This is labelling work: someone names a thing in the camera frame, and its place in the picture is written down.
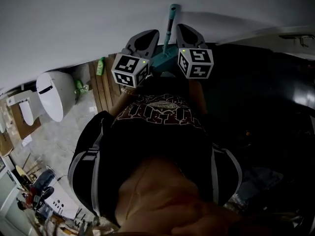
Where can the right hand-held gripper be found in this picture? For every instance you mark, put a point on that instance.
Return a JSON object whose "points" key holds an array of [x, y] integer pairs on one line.
{"points": [[197, 63]]}

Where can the green spray bottle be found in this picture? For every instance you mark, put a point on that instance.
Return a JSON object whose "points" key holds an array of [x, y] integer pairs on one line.
{"points": [[80, 86]]}

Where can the brown cardboard sheet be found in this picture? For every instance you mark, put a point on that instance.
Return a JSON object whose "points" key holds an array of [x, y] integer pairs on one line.
{"points": [[24, 130]]}

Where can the person's neck and chin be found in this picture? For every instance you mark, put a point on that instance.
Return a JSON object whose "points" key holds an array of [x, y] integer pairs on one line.
{"points": [[157, 200]]}

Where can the wooden slat platform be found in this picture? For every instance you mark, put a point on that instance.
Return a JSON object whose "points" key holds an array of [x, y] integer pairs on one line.
{"points": [[103, 90]]}

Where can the person's black printed shirt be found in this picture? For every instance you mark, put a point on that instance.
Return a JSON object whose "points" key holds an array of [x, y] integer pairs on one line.
{"points": [[160, 139]]}

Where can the white toilet with seat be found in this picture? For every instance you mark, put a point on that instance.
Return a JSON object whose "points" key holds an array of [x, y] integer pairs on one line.
{"points": [[27, 109]]}

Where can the teal mop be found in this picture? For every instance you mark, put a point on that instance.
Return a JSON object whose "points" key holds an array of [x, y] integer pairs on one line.
{"points": [[168, 37]]}

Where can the white table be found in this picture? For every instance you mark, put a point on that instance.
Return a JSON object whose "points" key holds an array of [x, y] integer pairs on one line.
{"points": [[66, 203]]}

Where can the brown cardboard box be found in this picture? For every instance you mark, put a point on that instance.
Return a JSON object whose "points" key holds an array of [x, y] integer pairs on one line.
{"points": [[5, 145]]}

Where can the white paper sheet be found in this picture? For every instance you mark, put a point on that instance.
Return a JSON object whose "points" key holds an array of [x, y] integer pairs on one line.
{"points": [[26, 141]]}

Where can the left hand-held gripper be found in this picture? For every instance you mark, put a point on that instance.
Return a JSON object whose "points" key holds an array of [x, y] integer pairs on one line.
{"points": [[128, 67]]}

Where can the person's right forearm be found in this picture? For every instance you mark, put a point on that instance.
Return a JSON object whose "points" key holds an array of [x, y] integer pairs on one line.
{"points": [[197, 95]]}

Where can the white oval toilet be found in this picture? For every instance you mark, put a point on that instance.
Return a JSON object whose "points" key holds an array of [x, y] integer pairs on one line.
{"points": [[55, 95]]}

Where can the round wooden stool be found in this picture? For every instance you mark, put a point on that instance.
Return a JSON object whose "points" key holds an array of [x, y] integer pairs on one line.
{"points": [[21, 172]]}

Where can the person's left forearm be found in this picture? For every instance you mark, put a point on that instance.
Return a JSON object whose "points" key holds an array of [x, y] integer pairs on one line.
{"points": [[120, 102]]}

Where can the clutter of tools and bottles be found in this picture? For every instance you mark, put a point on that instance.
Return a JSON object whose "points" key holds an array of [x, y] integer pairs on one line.
{"points": [[41, 183]]}

